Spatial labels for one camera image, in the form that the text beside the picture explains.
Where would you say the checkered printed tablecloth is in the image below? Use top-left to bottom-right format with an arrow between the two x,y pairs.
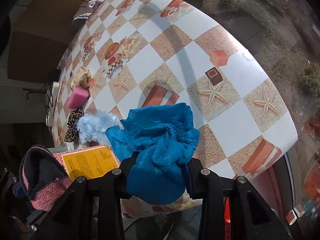
51,0 -> 298,217

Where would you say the pink sponge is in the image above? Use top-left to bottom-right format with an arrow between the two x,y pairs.
65,86 -> 90,110

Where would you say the blue cloth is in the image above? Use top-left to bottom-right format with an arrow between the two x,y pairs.
105,102 -> 200,205

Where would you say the pale blue fluffy duster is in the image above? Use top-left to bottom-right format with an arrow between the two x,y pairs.
76,111 -> 120,145

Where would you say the brown cardboard panel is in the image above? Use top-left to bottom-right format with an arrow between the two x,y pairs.
7,0 -> 100,80

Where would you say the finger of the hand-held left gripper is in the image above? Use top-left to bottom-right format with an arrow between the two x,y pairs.
26,210 -> 50,232
4,169 -> 25,199

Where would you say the beige knit hat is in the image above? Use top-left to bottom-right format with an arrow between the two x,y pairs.
69,67 -> 92,90

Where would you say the white power strip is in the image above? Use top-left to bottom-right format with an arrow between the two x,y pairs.
46,81 -> 60,125

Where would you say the red and yellow carton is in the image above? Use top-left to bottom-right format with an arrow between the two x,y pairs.
52,145 -> 120,183

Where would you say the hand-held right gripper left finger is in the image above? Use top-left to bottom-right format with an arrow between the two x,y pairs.
31,152 -> 137,240

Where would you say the black power adapter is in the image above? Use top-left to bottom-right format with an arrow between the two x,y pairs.
47,69 -> 60,83

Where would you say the leopard print cloth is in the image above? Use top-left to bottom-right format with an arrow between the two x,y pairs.
64,107 -> 85,142

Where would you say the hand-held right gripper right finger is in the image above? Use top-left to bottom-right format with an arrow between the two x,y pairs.
185,159 -> 292,240

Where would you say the pink sock with dark cuff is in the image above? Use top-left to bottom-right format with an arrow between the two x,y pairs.
19,145 -> 75,212

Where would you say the black cable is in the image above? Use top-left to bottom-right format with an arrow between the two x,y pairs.
41,80 -> 54,110

